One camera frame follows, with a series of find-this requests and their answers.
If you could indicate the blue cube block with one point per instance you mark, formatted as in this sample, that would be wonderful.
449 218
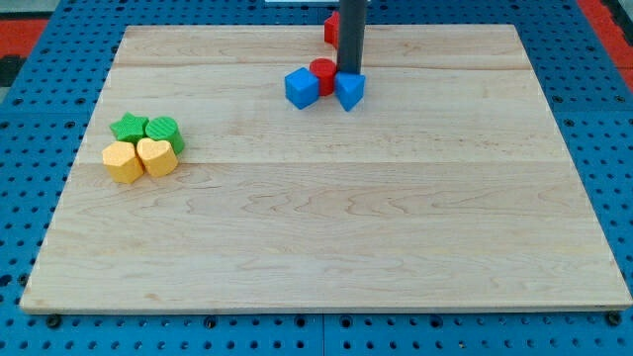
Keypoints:
301 88

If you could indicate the blue triangular prism block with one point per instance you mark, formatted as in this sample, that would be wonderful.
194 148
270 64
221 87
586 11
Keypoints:
349 89

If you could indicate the red cylinder block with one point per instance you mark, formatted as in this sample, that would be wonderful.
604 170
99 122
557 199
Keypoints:
324 69

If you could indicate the light wooden board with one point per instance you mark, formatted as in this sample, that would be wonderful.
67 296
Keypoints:
448 188

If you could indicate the red block behind rod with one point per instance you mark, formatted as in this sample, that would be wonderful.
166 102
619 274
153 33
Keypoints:
331 29

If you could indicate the yellow heart block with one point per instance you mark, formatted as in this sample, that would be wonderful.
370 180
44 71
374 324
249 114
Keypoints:
157 156

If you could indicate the green cylinder block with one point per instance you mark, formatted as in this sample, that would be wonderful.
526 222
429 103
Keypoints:
166 128

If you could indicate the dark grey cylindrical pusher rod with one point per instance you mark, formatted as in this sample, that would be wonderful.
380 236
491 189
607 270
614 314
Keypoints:
352 21

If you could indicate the green star block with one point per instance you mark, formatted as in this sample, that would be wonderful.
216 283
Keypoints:
129 128

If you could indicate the yellow hexagon block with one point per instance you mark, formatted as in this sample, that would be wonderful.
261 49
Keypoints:
122 163

